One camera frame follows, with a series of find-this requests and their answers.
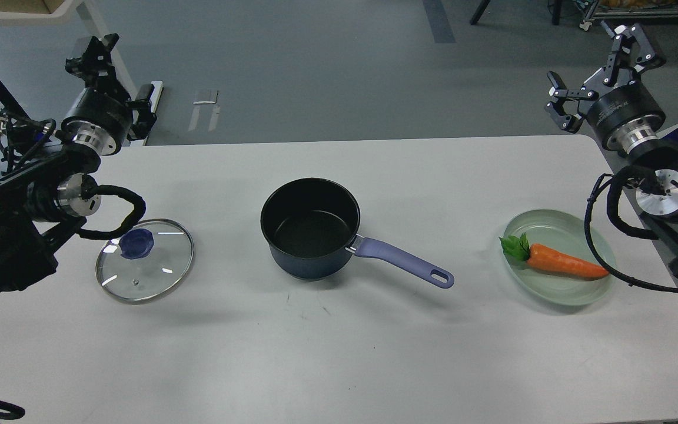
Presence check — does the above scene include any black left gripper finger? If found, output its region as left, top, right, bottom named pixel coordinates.
left=65, top=33, right=121, bottom=95
left=126, top=84, right=158, bottom=141

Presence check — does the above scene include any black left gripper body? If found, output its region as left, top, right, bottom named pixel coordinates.
left=60, top=88, right=132, bottom=156

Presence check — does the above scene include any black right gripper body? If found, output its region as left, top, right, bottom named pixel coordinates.
left=586, top=82, right=666, bottom=153

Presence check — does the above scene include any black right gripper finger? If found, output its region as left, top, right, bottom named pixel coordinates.
left=600, top=21, right=667, bottom=88
left=544, top=71, right=600, bottom=134

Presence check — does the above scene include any glass lid with blue knob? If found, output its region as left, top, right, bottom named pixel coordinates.
left=95, top=219, right=195, bottom=305

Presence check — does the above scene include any blue saucepan with purple handle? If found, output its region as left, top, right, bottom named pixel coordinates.
left=260, top=177, right=455, bottom=289

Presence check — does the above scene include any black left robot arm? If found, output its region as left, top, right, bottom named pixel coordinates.
left=0, top=33, right=157, bottom=293

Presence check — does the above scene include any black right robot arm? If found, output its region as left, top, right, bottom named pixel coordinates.
left=544, top=22, right=678, bottom=293

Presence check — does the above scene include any pale green plate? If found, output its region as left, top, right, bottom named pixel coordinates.
left=498, top=209, right=614, bottom=307

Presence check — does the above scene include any orange toy carrot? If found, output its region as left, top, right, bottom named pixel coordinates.
left=498, top=233, right=610, bottom=281

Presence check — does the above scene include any white desk frame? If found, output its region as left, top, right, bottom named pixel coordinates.
left=0, top=0, right=164, bottom=147

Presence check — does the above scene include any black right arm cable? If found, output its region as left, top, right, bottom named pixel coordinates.
left=583, top=165, right=678, bottom=295

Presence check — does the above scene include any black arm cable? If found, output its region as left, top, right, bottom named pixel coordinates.
left=77, top=185, right=147, bottom=240
left=583, top=165, right=678, bottom=295

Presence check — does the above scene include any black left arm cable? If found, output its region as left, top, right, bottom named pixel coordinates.
left=77, top=185, right=147, bottom=240

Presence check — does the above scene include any metal cart frame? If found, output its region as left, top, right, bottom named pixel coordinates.
left=575, top=1, right=678, bottom=32

